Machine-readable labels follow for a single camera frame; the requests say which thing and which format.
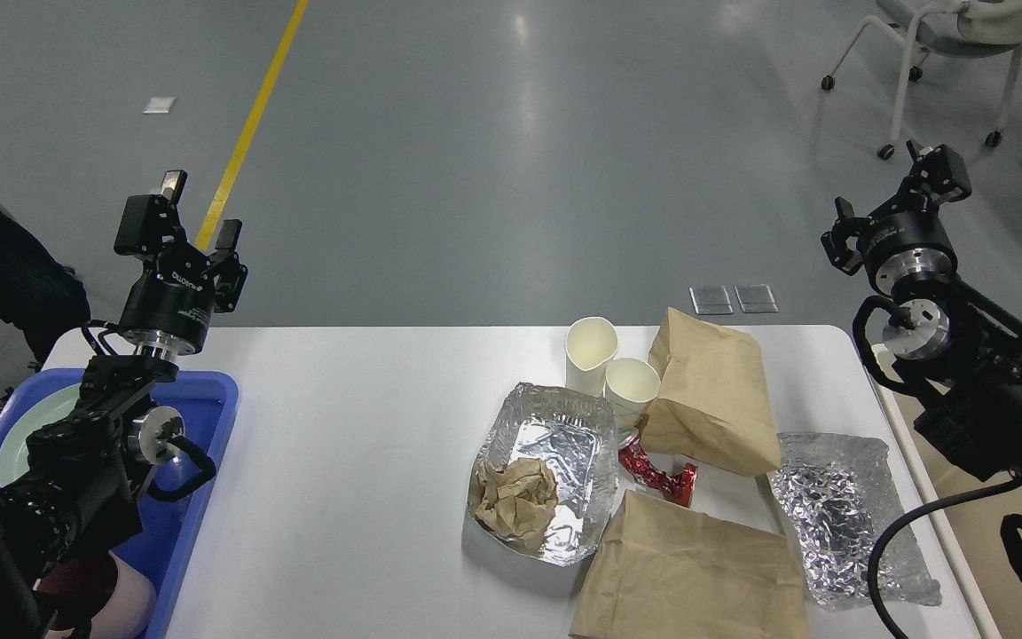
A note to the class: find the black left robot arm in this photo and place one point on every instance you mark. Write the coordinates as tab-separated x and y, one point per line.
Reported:
88	471

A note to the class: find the pink mug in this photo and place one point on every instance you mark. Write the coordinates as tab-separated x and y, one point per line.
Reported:
99	597

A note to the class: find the tall white paper cup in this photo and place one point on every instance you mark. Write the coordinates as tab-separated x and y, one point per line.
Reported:
590	344

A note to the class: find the brown paper bag front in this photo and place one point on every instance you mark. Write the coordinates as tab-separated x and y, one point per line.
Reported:
663	571

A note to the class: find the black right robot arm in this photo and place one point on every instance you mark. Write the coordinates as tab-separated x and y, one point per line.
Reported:
926	333

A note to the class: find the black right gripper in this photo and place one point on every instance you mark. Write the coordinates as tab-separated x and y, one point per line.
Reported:
900	242

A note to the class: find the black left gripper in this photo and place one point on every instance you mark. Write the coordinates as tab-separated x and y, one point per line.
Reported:
173	299

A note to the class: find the aluminium foil tray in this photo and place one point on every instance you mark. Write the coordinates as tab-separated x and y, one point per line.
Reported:
575	435

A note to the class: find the grey metal floor plate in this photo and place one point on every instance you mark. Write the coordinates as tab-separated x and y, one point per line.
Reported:
711	300

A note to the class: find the aluminium foil sheet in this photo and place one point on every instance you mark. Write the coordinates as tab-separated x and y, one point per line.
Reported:
837	495

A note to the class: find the mint green plate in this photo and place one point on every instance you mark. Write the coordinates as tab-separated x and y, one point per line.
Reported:
38	408

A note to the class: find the crumpled brown paper napkin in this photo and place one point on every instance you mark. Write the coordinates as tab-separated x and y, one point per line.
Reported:
516	501

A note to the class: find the short white paper cup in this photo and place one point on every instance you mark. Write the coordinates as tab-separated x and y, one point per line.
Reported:
630	385

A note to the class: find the brown paper bag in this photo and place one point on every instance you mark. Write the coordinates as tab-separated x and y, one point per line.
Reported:
713	404
663	571

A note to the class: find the blue plastic tray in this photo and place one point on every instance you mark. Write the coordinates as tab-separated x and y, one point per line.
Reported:
208	402

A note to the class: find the red foil wrapper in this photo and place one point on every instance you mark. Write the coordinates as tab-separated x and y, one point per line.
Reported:
676	488

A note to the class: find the beige plastic bin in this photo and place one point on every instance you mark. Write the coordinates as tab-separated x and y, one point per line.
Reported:
969	533

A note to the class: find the grey office chair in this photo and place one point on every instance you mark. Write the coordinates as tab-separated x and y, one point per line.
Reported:
953	29

